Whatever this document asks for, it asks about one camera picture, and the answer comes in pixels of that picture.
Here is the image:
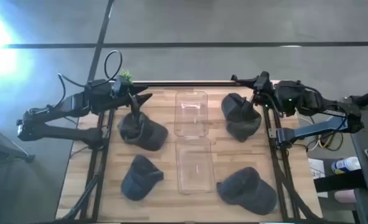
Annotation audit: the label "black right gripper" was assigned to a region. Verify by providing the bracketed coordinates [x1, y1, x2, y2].
[235, 70, 278, 115]

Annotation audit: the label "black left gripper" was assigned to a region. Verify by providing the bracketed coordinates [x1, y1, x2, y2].
[111, 76, 154, 108]

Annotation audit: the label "dark grey baseball cap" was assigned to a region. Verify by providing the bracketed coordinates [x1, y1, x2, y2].
[220, 92, 263, 143]
[120, 154, 165, 202]
[117, 110, 169, 152]
[215, 166, 278, 217]

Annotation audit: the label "small green potted plant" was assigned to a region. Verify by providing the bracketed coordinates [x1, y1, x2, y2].
[118, 69, 134, 84]

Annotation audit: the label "clear plastic bin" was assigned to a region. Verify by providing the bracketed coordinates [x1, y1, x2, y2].
[174, 90, 210, 138]
[175, 136, 217, 196]

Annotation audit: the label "white paper sheet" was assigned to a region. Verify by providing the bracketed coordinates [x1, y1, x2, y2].
[307, 157, 329, 199]

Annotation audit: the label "white and blue bottle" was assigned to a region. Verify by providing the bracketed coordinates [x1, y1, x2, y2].
[330, 156, 362, 175]

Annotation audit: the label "pink rounded object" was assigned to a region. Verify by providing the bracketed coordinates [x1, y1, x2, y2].
[333, 189, 358, 204]

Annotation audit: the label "dark chair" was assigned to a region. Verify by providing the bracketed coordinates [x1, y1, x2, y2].
[0, 123, 35, 224]

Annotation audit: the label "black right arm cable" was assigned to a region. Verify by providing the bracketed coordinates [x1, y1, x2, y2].
[258, 91, 286, 119]

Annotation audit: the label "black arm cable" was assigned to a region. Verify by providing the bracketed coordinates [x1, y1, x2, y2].
[258, 91, 286, 119]
[48, 50, 123, 110]

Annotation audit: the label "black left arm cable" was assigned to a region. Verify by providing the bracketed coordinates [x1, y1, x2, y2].
[48, 50, 123, 110]

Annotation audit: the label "black aluminium frame rail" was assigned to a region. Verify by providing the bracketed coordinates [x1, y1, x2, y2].
[133, 81, 255, 88]
[92, 108, 116, 222]
[262, 105, 290, 222]
[272, 108, 301, 220]
[78, 111, 107, 221]

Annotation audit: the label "yellow and white wire bundle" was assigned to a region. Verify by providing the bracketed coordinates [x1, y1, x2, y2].
[295, 114, 344, 153]

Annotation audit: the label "black diagonal frame strut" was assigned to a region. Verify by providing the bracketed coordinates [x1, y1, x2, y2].
[278, 169, 320, 222]
[60, 174, 101, 221]

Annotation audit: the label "black strap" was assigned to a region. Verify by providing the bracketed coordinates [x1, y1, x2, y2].
[313, 169, 368, 194]

